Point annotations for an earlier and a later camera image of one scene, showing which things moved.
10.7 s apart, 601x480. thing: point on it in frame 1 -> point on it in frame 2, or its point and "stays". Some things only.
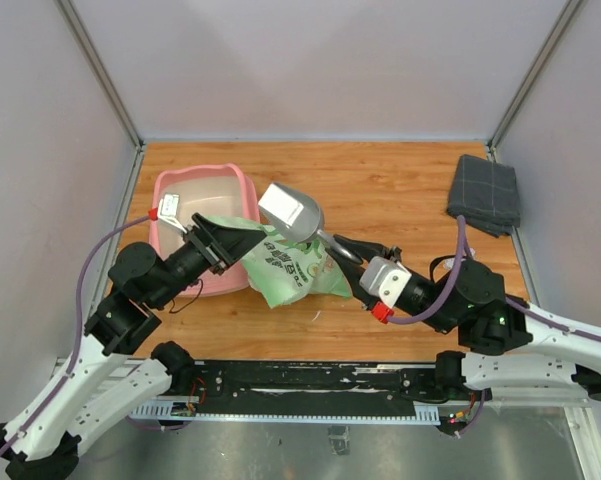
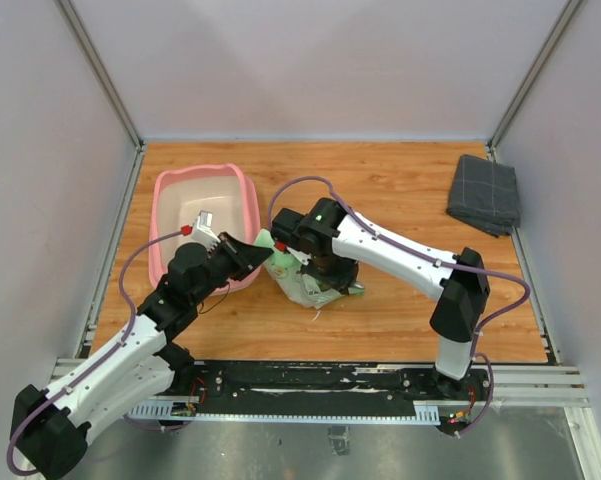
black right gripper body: (422, 301) -> (332, 270)
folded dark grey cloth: (485, 192) stays
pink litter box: (219, 191) stays
